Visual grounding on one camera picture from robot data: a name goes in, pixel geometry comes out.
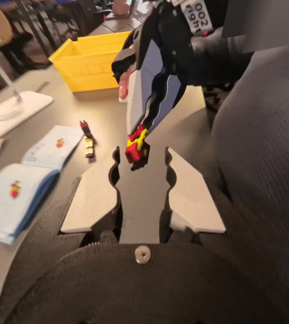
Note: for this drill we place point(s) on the yellow plastic bin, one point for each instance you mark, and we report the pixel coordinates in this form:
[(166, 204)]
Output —
[(88, 68)]

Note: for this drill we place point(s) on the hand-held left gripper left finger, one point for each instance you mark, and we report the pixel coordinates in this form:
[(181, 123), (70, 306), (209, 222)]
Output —
[(93, 200)]

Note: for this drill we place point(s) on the person's grey sweater torso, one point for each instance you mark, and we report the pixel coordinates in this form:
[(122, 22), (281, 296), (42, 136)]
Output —
[(261, 151)]

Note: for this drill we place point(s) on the person's right forearm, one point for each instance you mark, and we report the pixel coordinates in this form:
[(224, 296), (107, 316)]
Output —
[(218, 65)]

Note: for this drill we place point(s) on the small red yellow lego assembly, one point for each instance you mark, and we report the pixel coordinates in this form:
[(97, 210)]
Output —
[(133, 153)]

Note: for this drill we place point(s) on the long red yellow lego assembly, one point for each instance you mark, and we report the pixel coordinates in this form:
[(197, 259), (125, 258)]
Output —
[(88, 146)]

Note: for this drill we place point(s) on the white object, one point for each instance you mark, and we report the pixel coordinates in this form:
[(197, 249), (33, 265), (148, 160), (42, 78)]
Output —
[(20, 108)]

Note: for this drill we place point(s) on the open instruction booklet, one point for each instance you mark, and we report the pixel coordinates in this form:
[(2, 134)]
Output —
[(7, 217)]

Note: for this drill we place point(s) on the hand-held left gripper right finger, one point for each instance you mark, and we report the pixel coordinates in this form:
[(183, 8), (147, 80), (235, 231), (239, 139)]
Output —
[(195, 202)]

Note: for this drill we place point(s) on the person's right hand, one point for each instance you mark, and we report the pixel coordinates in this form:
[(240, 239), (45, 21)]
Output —
[(123, 88)]

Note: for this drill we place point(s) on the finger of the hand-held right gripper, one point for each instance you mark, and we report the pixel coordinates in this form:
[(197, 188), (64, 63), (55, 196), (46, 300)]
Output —
[(139, 101), (171, 96)]

